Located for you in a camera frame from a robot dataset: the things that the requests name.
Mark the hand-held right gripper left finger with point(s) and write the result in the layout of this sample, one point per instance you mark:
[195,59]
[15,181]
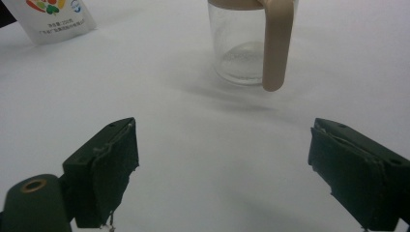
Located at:
[106,174]

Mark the white and blue seasoning pouch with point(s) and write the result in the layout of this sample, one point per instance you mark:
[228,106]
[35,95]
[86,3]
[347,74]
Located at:
[48,29]

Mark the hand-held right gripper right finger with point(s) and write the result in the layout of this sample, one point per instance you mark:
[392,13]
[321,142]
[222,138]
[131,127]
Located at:
[357,174]

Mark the glass jar with beige rim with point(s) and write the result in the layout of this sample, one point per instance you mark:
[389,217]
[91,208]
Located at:
[238,48]

